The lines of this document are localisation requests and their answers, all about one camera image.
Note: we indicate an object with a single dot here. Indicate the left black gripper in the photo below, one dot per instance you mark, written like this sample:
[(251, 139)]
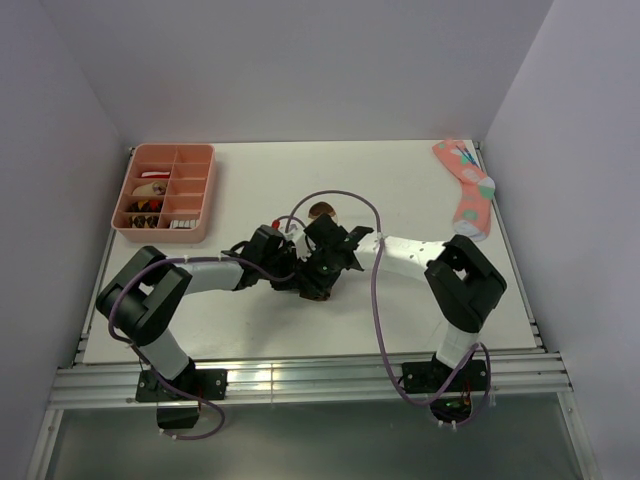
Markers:
[(290, 256)]

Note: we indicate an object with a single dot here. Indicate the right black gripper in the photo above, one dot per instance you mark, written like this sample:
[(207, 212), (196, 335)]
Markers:
[(315, 284)]

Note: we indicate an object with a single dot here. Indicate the brown striped sock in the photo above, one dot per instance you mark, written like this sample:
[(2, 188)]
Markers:
[(325, 210)]

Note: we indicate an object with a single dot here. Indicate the white black striped sock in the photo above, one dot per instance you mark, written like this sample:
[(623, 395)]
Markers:
[(184, 224)]

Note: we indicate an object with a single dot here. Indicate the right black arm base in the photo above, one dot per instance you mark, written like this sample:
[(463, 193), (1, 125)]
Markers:
[(466, 395)]

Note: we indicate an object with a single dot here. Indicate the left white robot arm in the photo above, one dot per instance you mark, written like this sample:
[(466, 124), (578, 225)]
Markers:
[(141, 300)]

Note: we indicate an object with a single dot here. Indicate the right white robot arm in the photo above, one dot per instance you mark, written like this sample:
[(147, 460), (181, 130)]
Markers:
[(465, 284)]

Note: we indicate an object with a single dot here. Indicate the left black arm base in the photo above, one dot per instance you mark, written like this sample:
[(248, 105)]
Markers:
[(181, 404)]

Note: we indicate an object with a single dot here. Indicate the pink divided organizer tray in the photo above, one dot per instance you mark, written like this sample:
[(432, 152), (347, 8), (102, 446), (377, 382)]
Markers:
[(167, 193)]

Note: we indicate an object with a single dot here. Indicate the beige rolled sock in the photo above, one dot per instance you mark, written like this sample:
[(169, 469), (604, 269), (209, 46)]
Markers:
[(150, 189)]

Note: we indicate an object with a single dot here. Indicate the brown argyle rolled sock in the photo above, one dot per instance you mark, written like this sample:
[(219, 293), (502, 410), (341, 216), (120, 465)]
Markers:
[(140, 221)]

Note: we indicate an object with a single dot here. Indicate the dark argyle rolled sock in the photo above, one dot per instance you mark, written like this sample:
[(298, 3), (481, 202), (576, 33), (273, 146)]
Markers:
[(146, 205)]

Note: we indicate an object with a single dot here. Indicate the red white rolled sock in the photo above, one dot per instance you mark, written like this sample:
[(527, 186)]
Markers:
[(155, 175)]

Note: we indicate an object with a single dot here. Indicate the pink patterned sock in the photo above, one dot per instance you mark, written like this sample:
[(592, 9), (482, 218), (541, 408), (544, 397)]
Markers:
[(472, 217)]

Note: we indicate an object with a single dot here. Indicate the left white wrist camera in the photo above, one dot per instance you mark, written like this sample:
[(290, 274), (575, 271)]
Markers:
[(291, 227)]

